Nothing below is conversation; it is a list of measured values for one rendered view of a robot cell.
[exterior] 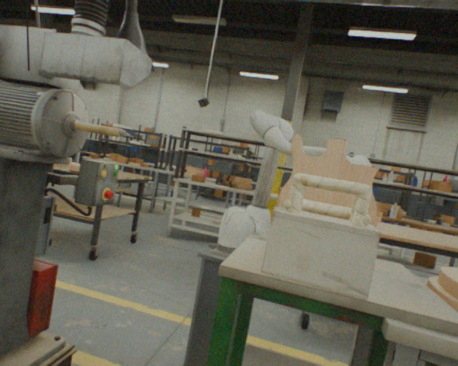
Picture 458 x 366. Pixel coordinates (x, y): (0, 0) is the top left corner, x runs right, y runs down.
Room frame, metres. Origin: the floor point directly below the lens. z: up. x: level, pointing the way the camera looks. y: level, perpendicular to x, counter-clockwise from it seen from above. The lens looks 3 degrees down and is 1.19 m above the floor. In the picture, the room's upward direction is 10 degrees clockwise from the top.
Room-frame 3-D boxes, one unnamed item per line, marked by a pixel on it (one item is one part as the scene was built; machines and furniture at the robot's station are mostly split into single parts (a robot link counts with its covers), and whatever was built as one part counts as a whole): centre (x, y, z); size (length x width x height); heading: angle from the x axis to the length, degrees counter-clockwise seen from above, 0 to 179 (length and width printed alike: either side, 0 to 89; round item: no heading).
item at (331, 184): (0.83, -0.26, 1.20); 0.20 x 0.03 x 0.03; 74
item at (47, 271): (1.42, 0.85, 0.49); 0.25 x 0.12 x 0.37; 78
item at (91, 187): (1.47, 0.69, 0.99); 0.24 x 0.21 x 0.26; 78
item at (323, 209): (0.99, -0.30, 1.12); 0.20 x 0.03 x 0.03; 74
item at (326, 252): (0.88, -0.27, 1.02); 0.27 x 0.15 x 0.17; 75
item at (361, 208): (0.81, -0.34, 1.15); 0.03 x 0.03 x 0.09
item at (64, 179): (1.41, 0.70, 1.02); 0.19 x 0.04 x 0.04; 168
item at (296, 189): (0.86, -0.17, 1.15); 0.03 x 0.03 x 0.09
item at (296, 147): (1.22, -0.23, 1.32); 0.07 x 0.04 x 0.09; 75
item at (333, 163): (1.18, -0.36, 1.17); 0.35 x 0.04 x 0.40; 75
